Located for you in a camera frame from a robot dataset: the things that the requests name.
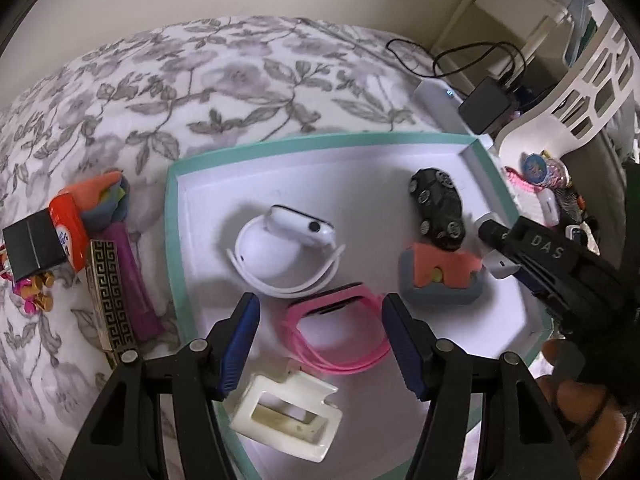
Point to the pink smartwatch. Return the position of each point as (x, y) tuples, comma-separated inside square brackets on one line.
[(340, 330)]

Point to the purple plastic tube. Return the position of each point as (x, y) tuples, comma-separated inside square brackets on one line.
[(135, 280)]

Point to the white charging case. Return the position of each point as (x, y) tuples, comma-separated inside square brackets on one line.
[(500, 265)]

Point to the orange and blue toy block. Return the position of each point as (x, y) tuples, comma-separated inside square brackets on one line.
[(440, 272)]

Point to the small black box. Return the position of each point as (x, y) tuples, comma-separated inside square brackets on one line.
[(32, 245)]

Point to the white plastic basket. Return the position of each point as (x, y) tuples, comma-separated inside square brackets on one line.
[(590, 95)]

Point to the round blue tin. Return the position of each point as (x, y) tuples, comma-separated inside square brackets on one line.
[(534, 169)]

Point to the teal cardboard box tray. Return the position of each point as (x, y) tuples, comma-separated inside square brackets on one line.
[(360, 175)]

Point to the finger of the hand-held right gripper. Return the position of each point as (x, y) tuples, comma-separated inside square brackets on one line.
[(537, 285), (530, 242)]

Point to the person's right hand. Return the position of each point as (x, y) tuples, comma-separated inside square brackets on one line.
[(585, 410)]

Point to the white smartwatch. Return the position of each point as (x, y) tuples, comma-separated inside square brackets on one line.
[(295, 225)]

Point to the white power bank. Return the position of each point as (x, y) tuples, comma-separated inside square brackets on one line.
[(442, 100)]

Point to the orange grey cloth toy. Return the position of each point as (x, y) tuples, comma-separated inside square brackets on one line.
[(102, 200)]

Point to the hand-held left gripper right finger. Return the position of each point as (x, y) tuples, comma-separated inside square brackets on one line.
[(402, 345)]

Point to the pink crochet mat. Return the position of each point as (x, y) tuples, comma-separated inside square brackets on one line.
[(517, 182)]

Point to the white wooden stool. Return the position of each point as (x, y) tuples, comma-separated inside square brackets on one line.
[(500, 15)]

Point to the floral printed blanket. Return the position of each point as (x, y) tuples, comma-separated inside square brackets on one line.
[(200, 75)]

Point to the black charger adapter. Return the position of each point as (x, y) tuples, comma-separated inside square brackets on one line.
[(487, 105)]

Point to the cream rectangular hair clip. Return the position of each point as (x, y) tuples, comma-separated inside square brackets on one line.
[(285, 410)]

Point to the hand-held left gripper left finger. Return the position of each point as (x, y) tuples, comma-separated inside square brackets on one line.
[(240, 345)]

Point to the black gold patterned lighter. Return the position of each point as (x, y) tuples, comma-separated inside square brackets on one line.
[(107, 295)]

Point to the black toy car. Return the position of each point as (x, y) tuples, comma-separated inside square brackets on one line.
[(437, 207)]

